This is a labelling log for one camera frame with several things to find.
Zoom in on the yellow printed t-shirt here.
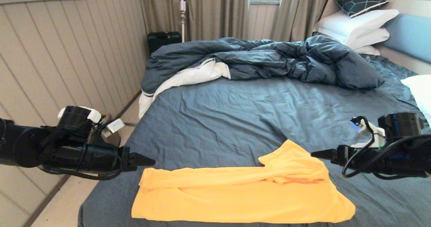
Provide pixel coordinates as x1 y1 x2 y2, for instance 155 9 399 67
131 139 356 224

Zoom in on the large white pillow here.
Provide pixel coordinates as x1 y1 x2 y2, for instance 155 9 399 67
313 9 400 46

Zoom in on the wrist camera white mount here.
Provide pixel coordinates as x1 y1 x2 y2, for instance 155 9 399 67
57 106 125 138
349 117 386 149

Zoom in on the beige headboard frame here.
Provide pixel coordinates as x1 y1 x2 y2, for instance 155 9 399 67
320 0 431 76

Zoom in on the dark green hard case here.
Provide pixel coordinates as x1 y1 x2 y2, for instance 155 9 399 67
147 32 182 55

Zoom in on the dark blue duvet white lining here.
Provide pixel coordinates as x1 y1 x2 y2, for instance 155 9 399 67
139 36 385 119

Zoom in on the white stick vacuum cleaner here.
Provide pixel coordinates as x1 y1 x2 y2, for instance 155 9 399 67
179 0 187 43

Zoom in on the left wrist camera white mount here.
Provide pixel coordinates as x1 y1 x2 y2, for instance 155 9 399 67
57 106 125 138

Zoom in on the blue padded headboard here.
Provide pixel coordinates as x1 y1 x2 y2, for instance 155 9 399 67
382 14 431 65

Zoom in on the brown trash bin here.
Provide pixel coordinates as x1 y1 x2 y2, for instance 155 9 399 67
90 114 122 147

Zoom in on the dark geometric patterned cushion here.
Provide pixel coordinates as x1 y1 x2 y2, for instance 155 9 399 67
332 0 390 19

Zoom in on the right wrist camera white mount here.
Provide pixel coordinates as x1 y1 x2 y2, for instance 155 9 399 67
349 117 386 149

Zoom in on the dark blue bed sheet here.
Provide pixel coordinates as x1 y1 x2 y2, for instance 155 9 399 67
77 54 431 227

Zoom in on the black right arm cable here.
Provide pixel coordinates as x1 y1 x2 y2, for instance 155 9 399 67
342 117 431 180

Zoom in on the beige curtain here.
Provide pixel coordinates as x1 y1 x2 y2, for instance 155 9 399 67
269 0 367 43
138 0 250 42

